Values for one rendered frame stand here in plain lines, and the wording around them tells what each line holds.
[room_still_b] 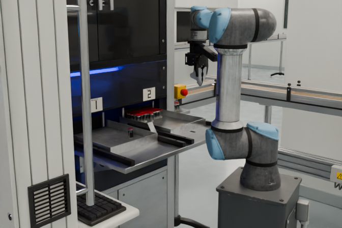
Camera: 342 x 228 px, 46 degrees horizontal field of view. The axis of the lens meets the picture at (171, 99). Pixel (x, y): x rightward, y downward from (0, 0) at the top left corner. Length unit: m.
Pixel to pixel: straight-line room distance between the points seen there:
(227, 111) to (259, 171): 0.26
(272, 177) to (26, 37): 0.98
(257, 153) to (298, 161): 1.22
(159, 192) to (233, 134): 0.93
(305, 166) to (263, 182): 1.20
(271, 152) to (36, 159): 0.83
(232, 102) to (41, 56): 0.69
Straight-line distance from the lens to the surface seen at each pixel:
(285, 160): 2.76
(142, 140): 1.69
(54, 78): 1.04
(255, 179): 1.53
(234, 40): 1.36
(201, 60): 1.87
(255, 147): 1.48
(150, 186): 2.20
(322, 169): 2.65
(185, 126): 1.88
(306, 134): 3.30
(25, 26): 1.00
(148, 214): 2.26
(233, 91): 1.41
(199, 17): 1.74
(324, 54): 3.15
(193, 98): 2.50
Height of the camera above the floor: 1.42
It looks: 12 degrees down
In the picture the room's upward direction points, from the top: straight up
